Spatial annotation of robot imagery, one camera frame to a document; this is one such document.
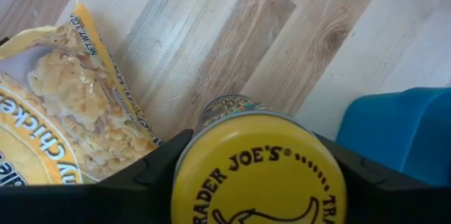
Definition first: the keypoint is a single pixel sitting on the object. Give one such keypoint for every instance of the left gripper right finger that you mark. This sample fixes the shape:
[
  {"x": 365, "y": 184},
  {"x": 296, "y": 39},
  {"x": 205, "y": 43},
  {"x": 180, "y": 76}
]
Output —
[{"x": 387, "y": 203}]

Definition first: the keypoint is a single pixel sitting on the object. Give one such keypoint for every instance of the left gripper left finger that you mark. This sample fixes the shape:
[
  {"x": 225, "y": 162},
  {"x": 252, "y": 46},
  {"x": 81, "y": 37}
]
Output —
[{"x": 105, "y": 203}]

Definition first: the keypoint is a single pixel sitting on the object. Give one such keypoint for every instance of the yellow-lid spice jar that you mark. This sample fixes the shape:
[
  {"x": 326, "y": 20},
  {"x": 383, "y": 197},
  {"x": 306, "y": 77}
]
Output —
[{"x": 257, "y": 167}]

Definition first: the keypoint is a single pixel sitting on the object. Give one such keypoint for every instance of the dark teal plastic tray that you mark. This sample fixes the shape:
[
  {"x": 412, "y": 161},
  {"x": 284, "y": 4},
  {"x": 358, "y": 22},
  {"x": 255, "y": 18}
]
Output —
[{"x": 398, "y": 129}]

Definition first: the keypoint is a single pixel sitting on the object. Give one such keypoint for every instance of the yellow chicken ramen packet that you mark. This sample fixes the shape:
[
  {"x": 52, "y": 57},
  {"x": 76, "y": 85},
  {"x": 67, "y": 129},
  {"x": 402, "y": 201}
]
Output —
[{"x": 70, "y": 93}]

